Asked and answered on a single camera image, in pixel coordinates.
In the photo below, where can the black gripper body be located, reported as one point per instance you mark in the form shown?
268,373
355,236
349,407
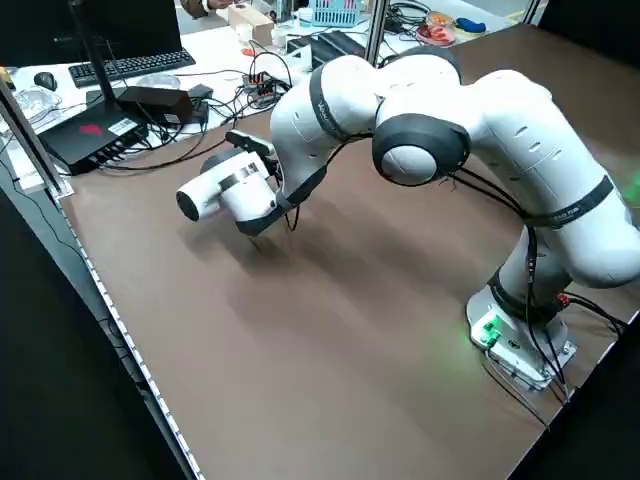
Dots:
272,167

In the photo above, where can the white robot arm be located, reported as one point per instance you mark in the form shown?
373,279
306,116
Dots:
525,150

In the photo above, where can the person's forearm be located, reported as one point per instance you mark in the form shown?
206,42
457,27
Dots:
195,7

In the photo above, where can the clear bowl orange food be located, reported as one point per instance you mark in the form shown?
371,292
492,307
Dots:
442,19

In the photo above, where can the grey hub with red plugs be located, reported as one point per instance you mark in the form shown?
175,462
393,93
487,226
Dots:
260,87

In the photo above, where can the small black adapter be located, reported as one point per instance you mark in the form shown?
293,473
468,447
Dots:
200,91

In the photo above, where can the white cup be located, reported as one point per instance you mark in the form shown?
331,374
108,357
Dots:
280,39

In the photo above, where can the black power brick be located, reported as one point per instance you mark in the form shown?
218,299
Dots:
160,102

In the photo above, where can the black power supply unit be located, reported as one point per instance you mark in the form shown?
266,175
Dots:
335,45

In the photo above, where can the clear plastic dish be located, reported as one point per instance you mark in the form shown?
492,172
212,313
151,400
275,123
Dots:
157,82

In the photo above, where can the cardboard box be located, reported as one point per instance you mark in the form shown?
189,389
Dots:
250,22

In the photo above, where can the blue plastic basket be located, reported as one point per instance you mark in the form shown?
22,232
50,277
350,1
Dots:
332,15

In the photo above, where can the black keyboard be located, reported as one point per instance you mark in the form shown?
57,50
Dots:
145,61

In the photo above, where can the black computer monitor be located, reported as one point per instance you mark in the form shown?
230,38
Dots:
140,25

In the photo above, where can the black flat box red logo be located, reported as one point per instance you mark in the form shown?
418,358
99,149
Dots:
75,145

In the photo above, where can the black stand pole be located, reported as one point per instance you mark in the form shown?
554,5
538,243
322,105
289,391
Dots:
97,60

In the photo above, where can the pink plate of food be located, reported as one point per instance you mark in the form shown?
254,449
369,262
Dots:
435,34

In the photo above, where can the black computer mouse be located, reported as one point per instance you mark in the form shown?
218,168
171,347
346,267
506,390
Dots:
45,80

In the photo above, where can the clear plastic container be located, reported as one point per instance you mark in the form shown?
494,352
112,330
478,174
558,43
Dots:
37,102

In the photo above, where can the blue and yellow toy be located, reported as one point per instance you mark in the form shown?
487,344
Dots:
470,24

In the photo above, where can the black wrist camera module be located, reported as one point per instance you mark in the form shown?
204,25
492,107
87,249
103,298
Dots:
247,141

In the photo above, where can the aluminium frame post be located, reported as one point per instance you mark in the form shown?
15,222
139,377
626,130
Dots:
32,142
532,10
375,30

